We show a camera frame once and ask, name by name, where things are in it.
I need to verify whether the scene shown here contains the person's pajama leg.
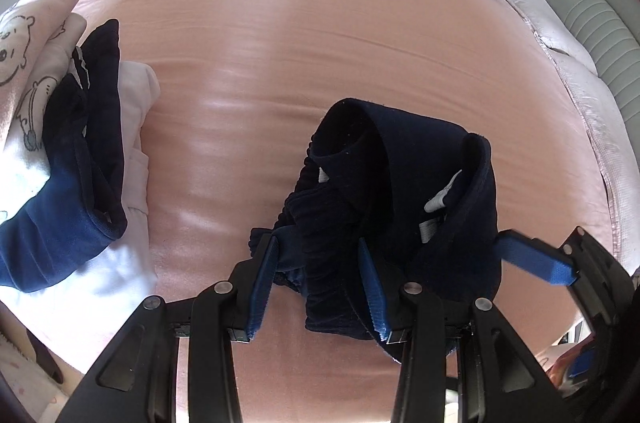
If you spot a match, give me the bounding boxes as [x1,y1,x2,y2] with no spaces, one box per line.
[0,303,66,386]

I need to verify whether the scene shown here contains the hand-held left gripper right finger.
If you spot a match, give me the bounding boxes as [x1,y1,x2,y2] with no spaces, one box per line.
[356,238,557,423]

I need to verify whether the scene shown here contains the white pillow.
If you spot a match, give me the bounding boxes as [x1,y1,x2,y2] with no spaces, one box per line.
[547,48,640,276]
[507,0,598,76]

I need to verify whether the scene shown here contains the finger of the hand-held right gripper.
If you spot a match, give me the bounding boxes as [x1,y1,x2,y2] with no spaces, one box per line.
[569,346,598,379]
[496,226,633,330]

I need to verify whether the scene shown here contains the white garment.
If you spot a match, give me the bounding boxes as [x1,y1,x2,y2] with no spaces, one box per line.
[0,62,162,356]

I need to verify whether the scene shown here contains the pink bed sheet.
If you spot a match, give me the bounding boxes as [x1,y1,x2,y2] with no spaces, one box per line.
[47,0,628,423]

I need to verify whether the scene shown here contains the grey padded headboard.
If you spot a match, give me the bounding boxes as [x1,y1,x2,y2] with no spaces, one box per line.
[519,0,640,139]

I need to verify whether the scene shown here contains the navy shorts with white stripes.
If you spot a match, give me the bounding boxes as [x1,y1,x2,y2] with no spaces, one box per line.
[247,98,503,346]

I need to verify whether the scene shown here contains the navy garment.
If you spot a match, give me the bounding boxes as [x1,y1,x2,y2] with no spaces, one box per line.
[0,19,129,294]

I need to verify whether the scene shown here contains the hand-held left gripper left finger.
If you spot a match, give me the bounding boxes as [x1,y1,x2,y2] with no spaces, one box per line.
[55,234,281,423]

